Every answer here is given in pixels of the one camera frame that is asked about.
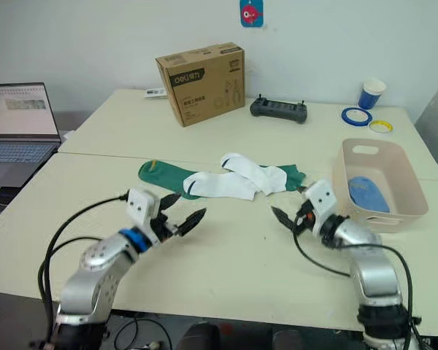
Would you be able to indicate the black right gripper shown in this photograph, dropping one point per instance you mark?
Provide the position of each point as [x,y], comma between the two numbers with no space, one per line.
[304,218]

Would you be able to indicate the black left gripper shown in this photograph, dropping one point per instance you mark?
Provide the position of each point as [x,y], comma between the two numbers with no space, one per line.
[162,228]

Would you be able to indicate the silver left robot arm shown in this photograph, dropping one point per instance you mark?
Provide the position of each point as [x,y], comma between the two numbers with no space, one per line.
[95,277]

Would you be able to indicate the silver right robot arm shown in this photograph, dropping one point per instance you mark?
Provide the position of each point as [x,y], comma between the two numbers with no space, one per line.
[377,277]

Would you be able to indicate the blue sock pair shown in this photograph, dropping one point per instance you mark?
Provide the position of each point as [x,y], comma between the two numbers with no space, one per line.
[368,195]

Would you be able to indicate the green sock with yellow mark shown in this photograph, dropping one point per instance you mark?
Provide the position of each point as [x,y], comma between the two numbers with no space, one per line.
[164,176]

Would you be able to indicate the white sock with dark stripe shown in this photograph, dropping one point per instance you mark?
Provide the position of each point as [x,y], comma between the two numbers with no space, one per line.
[259,174]
[219,186]

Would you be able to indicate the black remote controller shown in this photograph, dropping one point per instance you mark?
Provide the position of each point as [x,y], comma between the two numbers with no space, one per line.
[279,109]

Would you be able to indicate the blue tape roll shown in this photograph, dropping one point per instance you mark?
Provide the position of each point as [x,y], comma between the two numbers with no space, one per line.
[346,118]

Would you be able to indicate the yellow tape roll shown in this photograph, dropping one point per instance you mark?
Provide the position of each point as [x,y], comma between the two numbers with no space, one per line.
[373,127]

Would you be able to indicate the beige plastic basket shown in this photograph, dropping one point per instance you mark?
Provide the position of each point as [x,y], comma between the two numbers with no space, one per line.
[405,182]

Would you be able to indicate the small white packet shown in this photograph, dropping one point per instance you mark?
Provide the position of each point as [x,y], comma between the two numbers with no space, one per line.
[155,93]

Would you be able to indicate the brown cardboard box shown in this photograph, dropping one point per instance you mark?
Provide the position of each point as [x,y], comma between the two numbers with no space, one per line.
[200,91]

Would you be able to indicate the dark rounded shape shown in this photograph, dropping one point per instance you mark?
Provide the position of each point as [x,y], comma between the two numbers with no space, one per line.
[288,341]
[199,337]

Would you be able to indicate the blue and white paper cup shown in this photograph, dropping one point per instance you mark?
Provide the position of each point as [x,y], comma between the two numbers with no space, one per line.
[370,95]

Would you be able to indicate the grey panel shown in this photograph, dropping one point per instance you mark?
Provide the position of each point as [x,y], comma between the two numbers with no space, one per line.
[436,124]

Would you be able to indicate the grey laptop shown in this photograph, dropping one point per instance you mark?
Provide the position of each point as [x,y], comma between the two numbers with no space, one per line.
[18,124]

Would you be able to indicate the blue sticker with red fish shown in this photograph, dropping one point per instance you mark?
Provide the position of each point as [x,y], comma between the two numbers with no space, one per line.
[252,12]

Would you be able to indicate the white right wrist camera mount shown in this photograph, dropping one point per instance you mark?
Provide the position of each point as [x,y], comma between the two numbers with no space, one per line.
[323,202]

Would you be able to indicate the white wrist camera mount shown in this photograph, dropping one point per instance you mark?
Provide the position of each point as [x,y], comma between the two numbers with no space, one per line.
[323,202]
[140,208]

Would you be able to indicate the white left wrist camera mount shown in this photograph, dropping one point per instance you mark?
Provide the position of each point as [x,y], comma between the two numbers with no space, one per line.
[140,208]

